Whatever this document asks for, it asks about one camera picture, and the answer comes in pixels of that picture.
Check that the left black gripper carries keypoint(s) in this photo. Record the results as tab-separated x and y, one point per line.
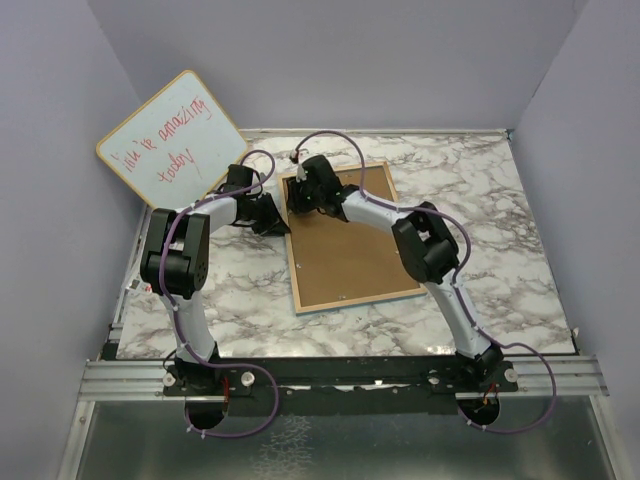
266	227

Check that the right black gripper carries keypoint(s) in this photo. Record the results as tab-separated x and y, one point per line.
292	197

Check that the brown cardboard backing board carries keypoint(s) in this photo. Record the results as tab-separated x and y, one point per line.
350	260

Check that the blue wooden photo frame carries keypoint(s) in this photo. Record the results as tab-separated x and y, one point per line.
350	300

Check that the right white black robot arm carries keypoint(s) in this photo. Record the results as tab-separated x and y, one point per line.
426	247

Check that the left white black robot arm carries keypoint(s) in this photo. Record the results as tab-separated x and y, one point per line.
175	258

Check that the small whiteboard with red writing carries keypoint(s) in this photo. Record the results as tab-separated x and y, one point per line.
176	147

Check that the plastic bag with hardware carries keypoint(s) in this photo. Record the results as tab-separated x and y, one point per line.
138	285

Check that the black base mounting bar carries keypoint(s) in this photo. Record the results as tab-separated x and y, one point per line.
331	386

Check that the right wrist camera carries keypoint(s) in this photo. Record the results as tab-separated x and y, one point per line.
300	171

